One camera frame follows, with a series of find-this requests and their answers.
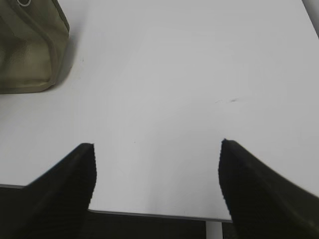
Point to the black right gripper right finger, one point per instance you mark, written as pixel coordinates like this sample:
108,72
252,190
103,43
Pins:
262,203

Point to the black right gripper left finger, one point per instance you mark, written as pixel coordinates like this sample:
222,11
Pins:
54,206

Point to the yellow canvas tote bag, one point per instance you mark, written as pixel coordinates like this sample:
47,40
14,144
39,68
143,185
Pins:
33,38

